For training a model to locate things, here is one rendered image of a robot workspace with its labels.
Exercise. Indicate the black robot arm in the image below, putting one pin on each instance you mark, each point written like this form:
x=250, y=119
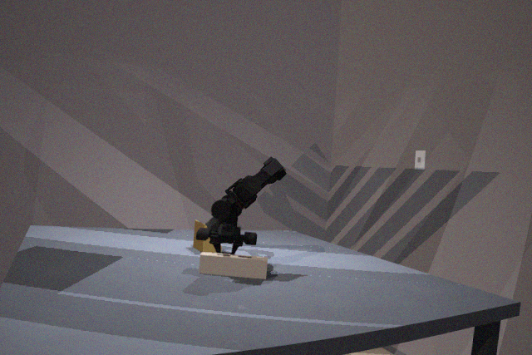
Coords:
x=241, y=196

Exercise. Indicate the beige power strip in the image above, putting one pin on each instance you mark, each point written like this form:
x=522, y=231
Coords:
x=233, y=265

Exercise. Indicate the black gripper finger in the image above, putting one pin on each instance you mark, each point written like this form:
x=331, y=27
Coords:
x=217, y=246
x=234, y=247

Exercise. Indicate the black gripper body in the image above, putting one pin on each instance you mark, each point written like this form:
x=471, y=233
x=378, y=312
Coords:
x=247, y=237

